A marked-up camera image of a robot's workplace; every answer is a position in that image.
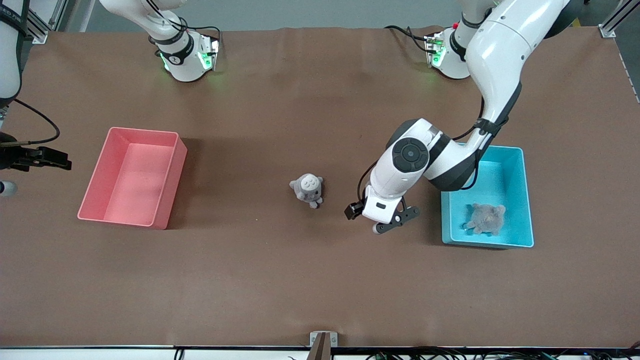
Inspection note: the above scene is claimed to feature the white table edge strip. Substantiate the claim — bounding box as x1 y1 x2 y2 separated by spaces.
0 345 640 360

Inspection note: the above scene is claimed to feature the black base cable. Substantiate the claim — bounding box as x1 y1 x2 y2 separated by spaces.
384 25 432 53
182 24 222 43

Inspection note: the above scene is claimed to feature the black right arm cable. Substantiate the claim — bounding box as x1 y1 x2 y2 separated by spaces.
0 98 61 147

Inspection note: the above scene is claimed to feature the pink plastic box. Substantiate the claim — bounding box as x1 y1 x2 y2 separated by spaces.
77 126 188 230

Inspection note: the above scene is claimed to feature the brown table cover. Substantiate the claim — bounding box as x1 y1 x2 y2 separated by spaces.
0 26 640 348

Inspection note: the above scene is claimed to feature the aluminium frame profile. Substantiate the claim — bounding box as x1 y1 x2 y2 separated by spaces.
25 0 68 45
600 0 640 39

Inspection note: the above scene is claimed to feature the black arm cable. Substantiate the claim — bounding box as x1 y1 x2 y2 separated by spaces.
356 117 508 203
0 98 61 147

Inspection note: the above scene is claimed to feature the blue plastic box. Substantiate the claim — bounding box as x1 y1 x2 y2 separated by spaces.
440 145 535 249

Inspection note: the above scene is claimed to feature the grey plush toy white face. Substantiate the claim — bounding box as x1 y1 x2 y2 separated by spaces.
289 173 325 210

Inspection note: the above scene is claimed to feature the metal base connector plate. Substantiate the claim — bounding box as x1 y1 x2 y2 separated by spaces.
197 36 221 72
424 31 447 68

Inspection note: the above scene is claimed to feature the metal clamp bracket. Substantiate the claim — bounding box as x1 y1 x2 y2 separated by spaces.
308 331 339 360

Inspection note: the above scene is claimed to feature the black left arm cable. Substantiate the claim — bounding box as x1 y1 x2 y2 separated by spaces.
356 117 508 203

